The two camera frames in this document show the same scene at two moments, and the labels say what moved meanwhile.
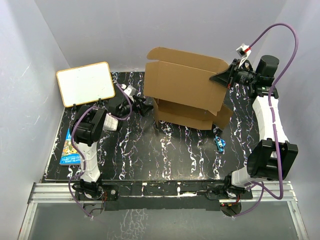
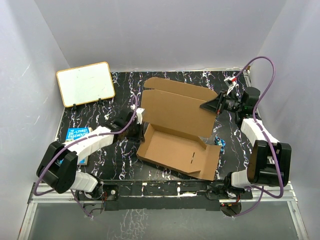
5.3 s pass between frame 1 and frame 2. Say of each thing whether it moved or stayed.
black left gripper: moved
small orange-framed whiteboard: stayed
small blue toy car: stayed
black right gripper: moved
